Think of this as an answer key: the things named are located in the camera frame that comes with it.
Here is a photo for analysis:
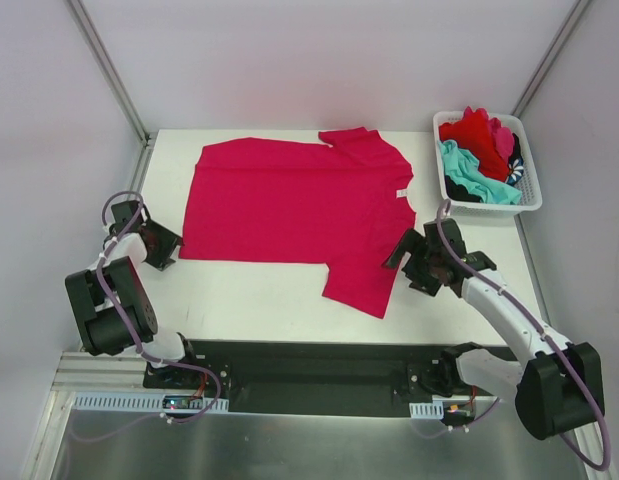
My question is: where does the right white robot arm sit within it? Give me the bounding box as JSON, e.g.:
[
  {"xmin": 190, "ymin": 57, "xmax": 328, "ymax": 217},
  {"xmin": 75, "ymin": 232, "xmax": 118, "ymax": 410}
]
[{"xmin": 384, "ymin": 219, "xmax": 605, "ymax": 440}]

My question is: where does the aluminium front rail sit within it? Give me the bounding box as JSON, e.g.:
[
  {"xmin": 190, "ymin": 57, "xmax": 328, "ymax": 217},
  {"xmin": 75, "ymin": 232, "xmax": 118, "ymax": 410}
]
[{"xmin": 52, "ymin": 350, "xmax": 150, "ymax": 391}]

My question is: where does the white plastic laundry basket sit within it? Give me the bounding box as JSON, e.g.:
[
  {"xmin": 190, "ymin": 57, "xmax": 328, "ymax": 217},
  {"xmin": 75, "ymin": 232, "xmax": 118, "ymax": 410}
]
[{"xmin": 432, "ymin": 111, "xmax": 543, "ymax": 218}]

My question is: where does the left aluminium frame post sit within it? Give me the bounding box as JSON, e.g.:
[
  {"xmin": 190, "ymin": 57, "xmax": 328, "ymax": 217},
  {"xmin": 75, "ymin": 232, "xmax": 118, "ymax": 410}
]
[{"xmin": 64, "ymin": 0, "xmax": 150, "ymax": 146}]

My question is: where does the black white patterned garment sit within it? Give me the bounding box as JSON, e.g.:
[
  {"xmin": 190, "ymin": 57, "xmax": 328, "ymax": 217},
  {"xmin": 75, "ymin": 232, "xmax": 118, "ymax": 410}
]
[{"xmin": 506, "ymin": 155, "xmax": 525, "ymax": 186}]

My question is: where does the left white cable duct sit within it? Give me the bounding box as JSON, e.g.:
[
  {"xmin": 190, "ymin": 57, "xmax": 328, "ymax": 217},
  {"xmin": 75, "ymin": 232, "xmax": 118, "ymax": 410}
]
[{"xmin": 73, "ymin": 392, "xmax": 229, "ymax": 415}]

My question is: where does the teal t shirt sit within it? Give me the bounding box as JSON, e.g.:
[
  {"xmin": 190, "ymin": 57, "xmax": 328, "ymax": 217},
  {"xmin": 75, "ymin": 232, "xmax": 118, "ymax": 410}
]
[{"xmin": 438, "ymin": 140, "xmax": 522, "ymax": 205}]

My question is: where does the right white cable duct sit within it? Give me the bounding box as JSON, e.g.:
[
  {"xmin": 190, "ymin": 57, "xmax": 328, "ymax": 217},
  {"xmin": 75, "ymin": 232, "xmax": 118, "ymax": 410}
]
[{"xmin": 408, "ymin": 399, "xmax": 475, "ymax": 420}]

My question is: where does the white cable duct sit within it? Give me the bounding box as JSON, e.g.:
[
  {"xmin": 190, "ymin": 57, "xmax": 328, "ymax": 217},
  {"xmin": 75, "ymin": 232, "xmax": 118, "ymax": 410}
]
[
  {"xmin": 408, "ymin": 399, "xmax": 475, "ymax": 420},
  {"xmin": 73, "ymin": 392, "xmax": 229, "ymax": 415}
]

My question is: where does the red t shirt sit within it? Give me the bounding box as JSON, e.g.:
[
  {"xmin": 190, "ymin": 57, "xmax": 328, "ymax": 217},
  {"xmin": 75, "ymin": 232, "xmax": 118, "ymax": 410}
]
[{"xmin": 438, "ymin": 107, "xmax": 509, "ymax": 182}]

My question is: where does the black t shirt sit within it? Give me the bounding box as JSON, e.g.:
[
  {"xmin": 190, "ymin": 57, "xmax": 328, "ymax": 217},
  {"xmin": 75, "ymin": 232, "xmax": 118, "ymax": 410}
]
[{"xmin": 445, "ymin": 176, "xmax": 482, "ymax": 203}]

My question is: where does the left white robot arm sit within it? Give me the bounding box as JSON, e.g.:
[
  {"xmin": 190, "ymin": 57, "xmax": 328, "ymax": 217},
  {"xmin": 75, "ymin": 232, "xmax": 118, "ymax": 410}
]
[{"xmin": 65, "ymin": 191, "xmax": 201, "ymax": 389}]

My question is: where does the right aluminium frame post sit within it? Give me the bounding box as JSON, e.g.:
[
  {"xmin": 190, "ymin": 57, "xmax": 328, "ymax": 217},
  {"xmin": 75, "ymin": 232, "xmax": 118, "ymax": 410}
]
[{"xmin": 511, "ymin": 0, "xmax": 595, "ymax": 117}]

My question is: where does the magenta pink t shirt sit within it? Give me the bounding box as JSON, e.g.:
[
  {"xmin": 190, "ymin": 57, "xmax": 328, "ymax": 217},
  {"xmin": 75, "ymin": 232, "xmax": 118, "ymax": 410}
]
[{"xmin": 180, "ymin": 127, "xmax": 416, "ymax": 318}]

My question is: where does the aluminium frame post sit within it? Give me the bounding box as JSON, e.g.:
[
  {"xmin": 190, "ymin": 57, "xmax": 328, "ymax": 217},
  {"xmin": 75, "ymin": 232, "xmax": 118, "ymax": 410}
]
[
  {"xmin": 511, "ymin": 0, "xmax": 595, "ymax": 117},
  {"xmin": 64, "ymin": 0, "xmax": 150, "ymax": 146}
]

